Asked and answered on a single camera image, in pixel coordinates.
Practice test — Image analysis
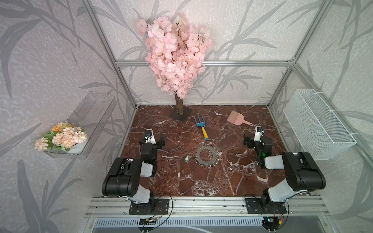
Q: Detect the key with green tag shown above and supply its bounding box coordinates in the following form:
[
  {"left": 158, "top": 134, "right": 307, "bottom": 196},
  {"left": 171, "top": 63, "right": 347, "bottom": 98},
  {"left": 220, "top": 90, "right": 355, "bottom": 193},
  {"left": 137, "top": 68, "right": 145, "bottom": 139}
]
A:
[{"left": 184, "top": 155, "right": 192, "bottom": 163}]

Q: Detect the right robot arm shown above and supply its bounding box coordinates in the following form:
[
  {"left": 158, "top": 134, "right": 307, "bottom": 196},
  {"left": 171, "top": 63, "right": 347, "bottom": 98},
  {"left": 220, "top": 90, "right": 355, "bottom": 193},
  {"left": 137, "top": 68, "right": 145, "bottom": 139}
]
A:
[{"left": 243, "top": 136, "right": 326, "bottom": 214}]

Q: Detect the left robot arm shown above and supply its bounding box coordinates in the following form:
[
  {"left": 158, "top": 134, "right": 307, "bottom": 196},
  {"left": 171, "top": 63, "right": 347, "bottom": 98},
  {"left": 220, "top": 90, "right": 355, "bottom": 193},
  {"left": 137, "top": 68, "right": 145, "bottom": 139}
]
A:
[{"left": 102, "top": 136, "right": 166, "bottom": 215}]

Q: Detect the pink hand brush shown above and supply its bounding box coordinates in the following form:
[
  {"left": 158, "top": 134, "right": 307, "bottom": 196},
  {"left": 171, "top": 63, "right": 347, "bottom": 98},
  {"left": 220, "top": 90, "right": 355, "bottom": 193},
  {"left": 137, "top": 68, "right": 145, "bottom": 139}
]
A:
[{"left": 227, "top": 111, "right": 254, "bottom": 126}]

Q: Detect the blue yellow garden fork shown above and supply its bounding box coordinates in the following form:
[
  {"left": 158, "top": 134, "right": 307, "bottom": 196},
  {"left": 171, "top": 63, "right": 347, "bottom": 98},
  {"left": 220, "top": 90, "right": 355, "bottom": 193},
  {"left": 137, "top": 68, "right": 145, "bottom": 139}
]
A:
[{"left": 194, "top": 116, "right": 209, "bottom": 140}]

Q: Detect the peach flower bouquet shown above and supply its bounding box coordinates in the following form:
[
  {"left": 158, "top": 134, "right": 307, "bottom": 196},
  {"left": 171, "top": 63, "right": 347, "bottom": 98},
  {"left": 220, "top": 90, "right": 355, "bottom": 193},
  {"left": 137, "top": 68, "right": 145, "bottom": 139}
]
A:
[{"left": 35, "top": 122, "right": 87, "bottom": 152}]

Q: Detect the pink cherry blossom tree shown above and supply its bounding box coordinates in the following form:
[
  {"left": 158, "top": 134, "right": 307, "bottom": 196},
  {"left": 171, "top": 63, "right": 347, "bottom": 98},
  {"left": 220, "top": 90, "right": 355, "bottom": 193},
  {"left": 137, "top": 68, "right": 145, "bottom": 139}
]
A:
[{"left": 137, "top": 12, "right": 213, "bottom": 118}]

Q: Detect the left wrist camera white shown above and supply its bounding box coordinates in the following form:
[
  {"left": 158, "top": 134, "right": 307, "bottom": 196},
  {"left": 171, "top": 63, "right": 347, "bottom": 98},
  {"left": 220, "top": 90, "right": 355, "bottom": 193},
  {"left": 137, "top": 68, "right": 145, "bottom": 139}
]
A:
[{"left": 145, "top": 129, "right": 156, "bottom": 145}]

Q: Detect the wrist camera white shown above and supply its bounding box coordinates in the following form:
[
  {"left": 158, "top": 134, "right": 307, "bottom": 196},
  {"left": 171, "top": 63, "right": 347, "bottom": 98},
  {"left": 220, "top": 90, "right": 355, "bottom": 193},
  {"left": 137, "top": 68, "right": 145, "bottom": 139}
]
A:
[
  {"left": 145, "top": 129, "right": 156, "bottom": 145},
  {"left": 254, "top": 126, "right": 264, "bottom": 142}
]

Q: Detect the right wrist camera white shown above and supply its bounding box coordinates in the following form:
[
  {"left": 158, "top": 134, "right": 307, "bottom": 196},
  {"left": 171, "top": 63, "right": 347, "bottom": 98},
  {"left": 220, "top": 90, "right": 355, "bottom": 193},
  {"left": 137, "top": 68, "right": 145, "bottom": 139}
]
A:
[{"left": 254, "top": 126, "right": 264, "bottom": 142}]

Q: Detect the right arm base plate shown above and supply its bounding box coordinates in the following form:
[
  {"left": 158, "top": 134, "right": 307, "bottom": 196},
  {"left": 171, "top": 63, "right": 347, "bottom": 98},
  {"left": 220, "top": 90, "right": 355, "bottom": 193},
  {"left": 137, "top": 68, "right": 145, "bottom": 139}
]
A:
[{"left": 244, "top": 197, "right": 287, "bottom": 214}]

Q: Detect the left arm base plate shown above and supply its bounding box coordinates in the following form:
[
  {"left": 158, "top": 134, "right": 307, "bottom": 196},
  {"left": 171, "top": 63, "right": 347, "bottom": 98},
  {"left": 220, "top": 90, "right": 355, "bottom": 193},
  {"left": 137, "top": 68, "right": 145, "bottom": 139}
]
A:
[{"left": 129, "top": 199, "right": 170, "bottom": 215}]

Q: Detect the white wire mesh basket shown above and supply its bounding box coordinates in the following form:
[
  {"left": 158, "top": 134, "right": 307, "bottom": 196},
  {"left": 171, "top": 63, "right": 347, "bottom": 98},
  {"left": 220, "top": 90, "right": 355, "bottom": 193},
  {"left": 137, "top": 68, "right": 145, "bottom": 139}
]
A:
[{"left": 283, "top": 88, "right": 356, "bottom": 160}]

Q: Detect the clear acrylic wall shelf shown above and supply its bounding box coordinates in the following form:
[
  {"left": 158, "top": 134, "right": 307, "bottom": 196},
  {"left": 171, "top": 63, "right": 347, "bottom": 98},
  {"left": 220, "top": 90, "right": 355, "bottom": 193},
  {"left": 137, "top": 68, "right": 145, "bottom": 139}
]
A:
[{"left": 46, "top": 91, "right": 117, "bottom": 160}]

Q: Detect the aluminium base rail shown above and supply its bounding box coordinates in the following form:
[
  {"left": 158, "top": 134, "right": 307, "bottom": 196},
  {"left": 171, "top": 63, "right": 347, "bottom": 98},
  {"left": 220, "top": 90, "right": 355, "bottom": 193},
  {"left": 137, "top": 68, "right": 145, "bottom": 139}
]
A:
[{"left": 84, "top": 196, "right": 330, "bottom": 218}]

